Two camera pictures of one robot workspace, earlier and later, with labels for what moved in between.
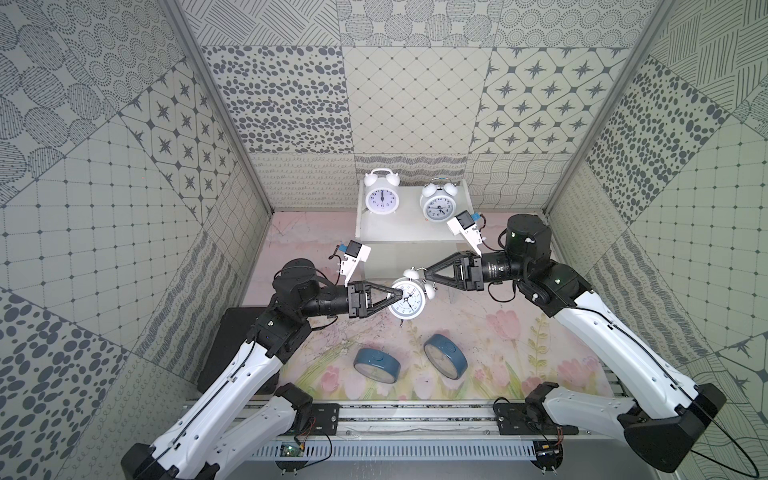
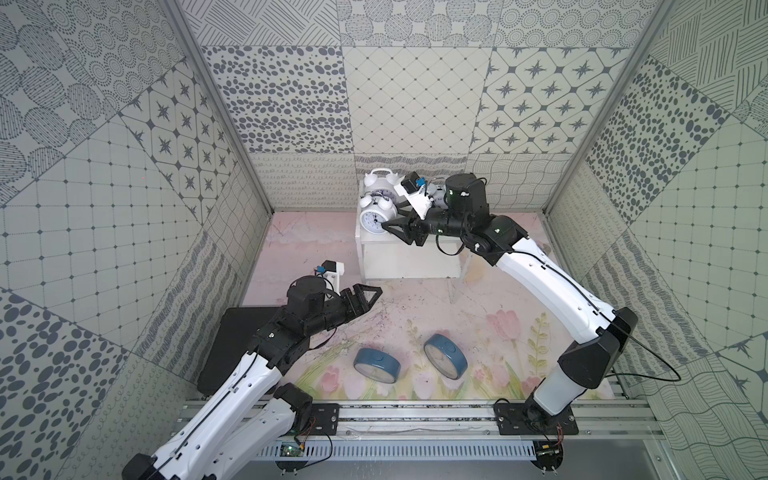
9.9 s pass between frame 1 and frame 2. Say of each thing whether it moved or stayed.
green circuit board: stayed
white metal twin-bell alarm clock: stayed
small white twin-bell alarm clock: moved
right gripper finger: moved
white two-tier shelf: stayed
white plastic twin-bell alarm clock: stayed
